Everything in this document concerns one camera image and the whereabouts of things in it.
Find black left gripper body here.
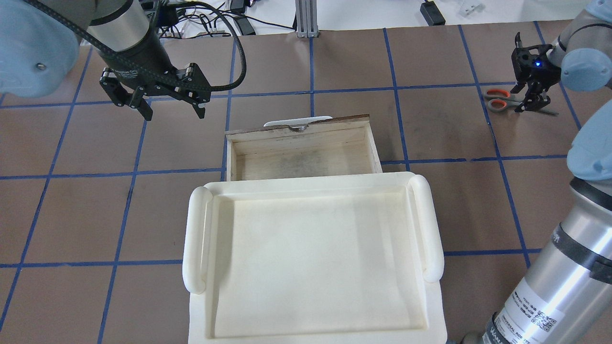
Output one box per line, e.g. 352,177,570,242
99,67,211,108

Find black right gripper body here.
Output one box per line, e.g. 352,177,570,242
511,32,560,96

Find grey orange scissors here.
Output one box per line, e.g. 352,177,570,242
483,87,560,116

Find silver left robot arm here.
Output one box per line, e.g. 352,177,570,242
1,0,210,120

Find light wooden drawer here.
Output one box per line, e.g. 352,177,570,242
225,115,383,181

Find black power adapter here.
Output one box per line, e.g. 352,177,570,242
419,0,446,26

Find white plastic tray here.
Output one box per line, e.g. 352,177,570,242
182,172,448,344

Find white drawer handle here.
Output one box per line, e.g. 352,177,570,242
263,116,333,130

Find aluminium frame post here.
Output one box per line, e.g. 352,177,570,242
295,0,319,38

